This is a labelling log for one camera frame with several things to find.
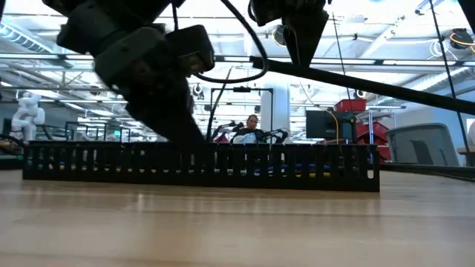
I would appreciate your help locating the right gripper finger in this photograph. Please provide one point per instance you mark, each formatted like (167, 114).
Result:
(306, 37)

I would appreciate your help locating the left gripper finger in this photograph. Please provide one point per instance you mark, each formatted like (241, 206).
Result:
(170, 118)

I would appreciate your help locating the black duct cover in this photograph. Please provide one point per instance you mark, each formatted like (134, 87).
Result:
(371, 87)

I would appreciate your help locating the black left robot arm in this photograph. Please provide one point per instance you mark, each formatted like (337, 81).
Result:
(92, 22)

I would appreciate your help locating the white humanoid robot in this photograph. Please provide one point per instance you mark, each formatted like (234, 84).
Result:
(27, 115)

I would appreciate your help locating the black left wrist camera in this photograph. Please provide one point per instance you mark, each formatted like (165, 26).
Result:
(193, 48)

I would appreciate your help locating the white round pillar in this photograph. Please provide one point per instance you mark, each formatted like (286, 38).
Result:
(276, 107)

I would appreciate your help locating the silver ventilation duct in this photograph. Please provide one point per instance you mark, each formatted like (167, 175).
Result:
(438, 79)
(15, 35)

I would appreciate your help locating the red storage bin stack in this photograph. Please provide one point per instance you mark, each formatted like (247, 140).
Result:
(371, 131)

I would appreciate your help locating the black monitor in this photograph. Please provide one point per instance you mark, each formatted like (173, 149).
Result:
(321, 124)

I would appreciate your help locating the person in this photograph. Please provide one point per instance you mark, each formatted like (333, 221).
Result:
(250, 131)

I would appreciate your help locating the red plastic bin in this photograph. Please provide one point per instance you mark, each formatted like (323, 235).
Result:
(350, 105)

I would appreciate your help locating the black gantry frame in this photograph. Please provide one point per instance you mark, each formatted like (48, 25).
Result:
(241, 89)

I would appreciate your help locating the black leader arms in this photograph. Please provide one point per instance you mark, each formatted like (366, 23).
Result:
(274, 133)

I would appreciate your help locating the long ceiling light strip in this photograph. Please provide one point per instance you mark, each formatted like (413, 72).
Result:
(408, 62)

